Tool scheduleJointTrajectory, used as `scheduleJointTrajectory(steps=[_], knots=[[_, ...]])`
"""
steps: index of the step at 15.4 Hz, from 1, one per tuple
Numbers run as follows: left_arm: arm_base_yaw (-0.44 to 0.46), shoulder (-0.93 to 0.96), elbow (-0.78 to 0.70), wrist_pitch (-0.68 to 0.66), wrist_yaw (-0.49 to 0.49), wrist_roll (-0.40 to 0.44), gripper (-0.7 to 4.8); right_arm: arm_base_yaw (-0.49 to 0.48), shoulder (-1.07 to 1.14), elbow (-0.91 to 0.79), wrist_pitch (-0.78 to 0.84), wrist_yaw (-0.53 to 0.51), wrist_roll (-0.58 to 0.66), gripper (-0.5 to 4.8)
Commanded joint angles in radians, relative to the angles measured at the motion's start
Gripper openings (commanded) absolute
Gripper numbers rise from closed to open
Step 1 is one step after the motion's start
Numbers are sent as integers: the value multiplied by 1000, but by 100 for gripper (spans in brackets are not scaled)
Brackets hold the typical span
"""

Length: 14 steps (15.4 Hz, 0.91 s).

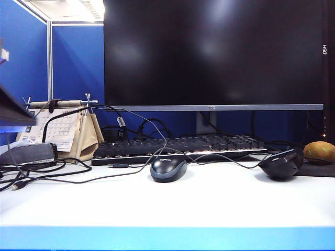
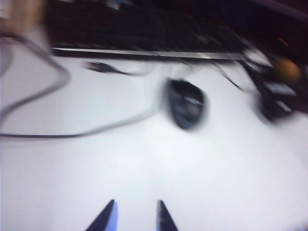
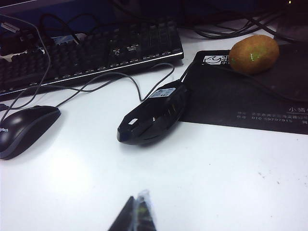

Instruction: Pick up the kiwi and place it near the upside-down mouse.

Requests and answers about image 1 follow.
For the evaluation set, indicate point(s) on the beige fabric calendar stand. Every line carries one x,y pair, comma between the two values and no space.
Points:
90,137

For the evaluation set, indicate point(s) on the black mouse pad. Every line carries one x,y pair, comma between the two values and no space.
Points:
320,171

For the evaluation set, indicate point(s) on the large black wide monitor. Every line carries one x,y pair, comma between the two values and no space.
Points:
209,52

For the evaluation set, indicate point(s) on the black USB plug metal tip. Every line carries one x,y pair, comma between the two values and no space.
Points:
19,185

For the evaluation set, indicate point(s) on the silver partition post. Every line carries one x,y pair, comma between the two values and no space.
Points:
49,65

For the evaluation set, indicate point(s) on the grey black Logitech mouse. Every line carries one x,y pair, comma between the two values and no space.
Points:
167,170

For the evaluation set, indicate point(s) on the black mechanical keyboard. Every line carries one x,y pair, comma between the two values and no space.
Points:
183,147

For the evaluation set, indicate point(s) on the black power adapter brick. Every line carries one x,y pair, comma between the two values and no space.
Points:
26,154

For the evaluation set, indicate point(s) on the black upside-down mouse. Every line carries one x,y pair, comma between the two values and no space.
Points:
280,167

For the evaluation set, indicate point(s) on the small black box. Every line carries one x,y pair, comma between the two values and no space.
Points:
110,134

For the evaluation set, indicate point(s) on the black HSD monitor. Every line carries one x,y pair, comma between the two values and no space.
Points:
329,78

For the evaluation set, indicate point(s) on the grey monitor stand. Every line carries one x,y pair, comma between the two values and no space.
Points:
205,125

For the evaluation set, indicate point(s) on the brown kiwi fruit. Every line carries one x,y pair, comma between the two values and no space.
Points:
319,152

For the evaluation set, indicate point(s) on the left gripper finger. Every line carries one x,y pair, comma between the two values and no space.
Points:
3,53
13,112

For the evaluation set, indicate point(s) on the white paper desk calendar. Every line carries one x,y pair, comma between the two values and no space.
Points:
58,125

